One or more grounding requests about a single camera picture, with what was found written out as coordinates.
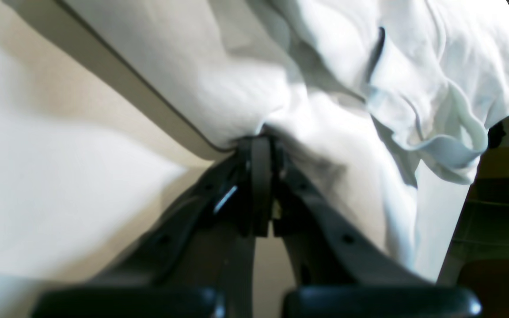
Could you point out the white T-shirt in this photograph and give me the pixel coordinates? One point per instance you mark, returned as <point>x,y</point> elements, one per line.
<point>384,104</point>

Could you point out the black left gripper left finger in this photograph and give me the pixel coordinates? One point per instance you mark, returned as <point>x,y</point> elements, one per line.
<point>197,262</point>

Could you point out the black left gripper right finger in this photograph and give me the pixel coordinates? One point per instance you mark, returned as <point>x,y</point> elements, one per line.
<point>339,273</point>

